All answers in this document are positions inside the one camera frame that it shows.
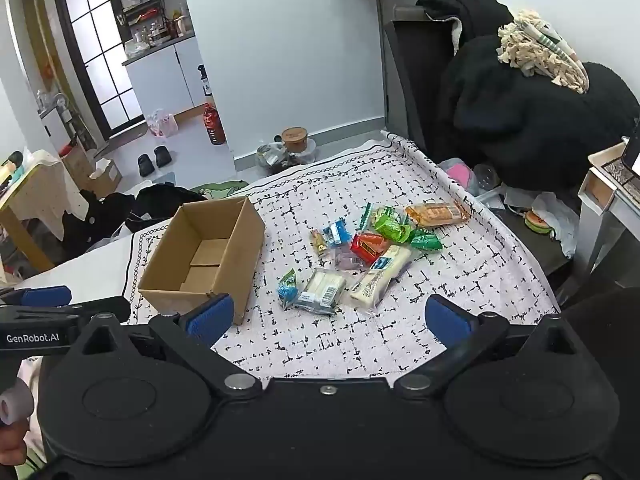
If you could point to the long white bread packet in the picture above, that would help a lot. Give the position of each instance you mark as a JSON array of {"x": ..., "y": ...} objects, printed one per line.
[{"x": 381, "y": 276}]

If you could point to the beige fringed cloth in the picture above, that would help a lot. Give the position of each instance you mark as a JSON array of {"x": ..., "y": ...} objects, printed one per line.
[{"x": 545, "y": 55}]

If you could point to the white drawer cabinet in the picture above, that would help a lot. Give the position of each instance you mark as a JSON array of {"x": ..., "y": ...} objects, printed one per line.
[{"x": 605, "y": 210}]

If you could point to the small floor cardboard box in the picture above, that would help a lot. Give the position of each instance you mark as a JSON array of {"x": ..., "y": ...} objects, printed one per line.
[{"x": 102, "y": 177}]

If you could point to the dark green snack packet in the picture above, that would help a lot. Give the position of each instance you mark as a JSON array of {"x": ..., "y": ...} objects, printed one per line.
[{"x": 426, "y": 241}]

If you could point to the small yellow snack packet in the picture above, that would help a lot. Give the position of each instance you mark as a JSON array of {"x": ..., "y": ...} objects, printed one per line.
[{"x": 318, "y": 243}]

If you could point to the teal snack packet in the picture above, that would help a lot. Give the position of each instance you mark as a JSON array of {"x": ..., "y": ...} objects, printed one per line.
[{"x": 287, "y": 287}]

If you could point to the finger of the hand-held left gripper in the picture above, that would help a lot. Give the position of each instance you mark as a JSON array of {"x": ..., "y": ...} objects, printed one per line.
[
  {"x": 102, "y": 306},
  {"x": 46, "y": 295}
]

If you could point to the filled clear plastic bag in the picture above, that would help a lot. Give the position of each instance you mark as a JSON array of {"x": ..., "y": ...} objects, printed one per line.
[{"x": 274, "y": 155}]

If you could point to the blue snack packet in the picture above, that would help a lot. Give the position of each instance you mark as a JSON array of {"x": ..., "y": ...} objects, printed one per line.
[{"x": 336, "y": 232}]

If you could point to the dark-framed glass door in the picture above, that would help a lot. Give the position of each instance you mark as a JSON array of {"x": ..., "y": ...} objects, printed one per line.
[{"x": 67, "y": 60}]

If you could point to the red clear-ended snack packet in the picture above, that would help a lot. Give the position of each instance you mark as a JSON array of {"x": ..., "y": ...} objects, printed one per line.
[{"x": 368, "y": 246}]

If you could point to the brown paper bowl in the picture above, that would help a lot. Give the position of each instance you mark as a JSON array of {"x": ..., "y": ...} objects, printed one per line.
[{"x": 294, "y": 139}]

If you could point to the person's left hand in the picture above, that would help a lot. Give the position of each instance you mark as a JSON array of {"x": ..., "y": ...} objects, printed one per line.
[{"x": 11, "y": 435}]

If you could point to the clear plastic container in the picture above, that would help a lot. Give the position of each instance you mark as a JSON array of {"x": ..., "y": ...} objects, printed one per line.
[{"x": 311, "y": 150}]

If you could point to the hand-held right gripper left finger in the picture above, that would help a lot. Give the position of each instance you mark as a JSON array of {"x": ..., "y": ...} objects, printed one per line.
[{"x": 211, "y": 317}]

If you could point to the black bag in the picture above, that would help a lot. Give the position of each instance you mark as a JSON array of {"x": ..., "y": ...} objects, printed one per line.
[{"x": 150, "y": 205}]

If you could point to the purple clear snack packet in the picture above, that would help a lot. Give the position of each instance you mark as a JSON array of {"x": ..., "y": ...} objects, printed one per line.
[{"x": 349, "y": 262}]

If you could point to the black fleece coat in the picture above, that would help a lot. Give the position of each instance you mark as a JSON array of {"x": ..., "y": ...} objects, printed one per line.
[{"x": 525, "y": 120}]

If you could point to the dark spray bottle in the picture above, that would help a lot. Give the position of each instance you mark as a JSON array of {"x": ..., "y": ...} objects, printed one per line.
[{"x": 206, "y": 82}]

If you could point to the pink clear plastic bag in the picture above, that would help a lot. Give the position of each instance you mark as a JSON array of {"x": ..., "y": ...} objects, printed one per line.
[{"x": 162, "y": 124}]

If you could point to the black upright panel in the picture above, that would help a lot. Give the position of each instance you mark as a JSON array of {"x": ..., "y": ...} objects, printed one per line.
[{"x": 415, "y": 85}]

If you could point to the white sandwich packet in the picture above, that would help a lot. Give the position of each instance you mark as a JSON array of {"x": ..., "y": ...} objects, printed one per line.
[{"x": 321, "y": 287}]

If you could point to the red oil bottle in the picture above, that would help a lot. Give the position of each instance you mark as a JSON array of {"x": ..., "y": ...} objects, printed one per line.
[{"x": 214, "y": 125}]

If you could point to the orange cracker packet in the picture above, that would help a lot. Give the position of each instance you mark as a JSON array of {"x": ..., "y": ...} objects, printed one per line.
[{"x": 437, "y": 214}]

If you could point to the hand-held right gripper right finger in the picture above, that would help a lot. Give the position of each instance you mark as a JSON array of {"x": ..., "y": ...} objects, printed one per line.
[{"x": 446, "y": 317}]

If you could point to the white kitchen cabinet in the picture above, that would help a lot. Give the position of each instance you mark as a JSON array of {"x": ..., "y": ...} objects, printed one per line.
[{"x": 170, "y": 80}]

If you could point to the green-edged cake packet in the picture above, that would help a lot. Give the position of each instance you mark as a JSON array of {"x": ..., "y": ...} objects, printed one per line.
[{"x": 367, "y": 216}]

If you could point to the burger toy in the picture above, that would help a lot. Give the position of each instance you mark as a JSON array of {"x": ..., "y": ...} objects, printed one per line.
[{"x": 537, "y": 222}]

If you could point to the white plastic bag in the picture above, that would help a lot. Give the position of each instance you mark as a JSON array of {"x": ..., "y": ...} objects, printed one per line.
[{"x": 565, "y": 220}]

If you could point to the white black-printed cloth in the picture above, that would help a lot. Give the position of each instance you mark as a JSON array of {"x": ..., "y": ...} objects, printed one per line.
[{"x": 350, "y": 345}]

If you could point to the wooden side table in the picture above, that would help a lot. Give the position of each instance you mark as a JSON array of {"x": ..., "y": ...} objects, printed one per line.
[{"x": 30, "y": 195}]

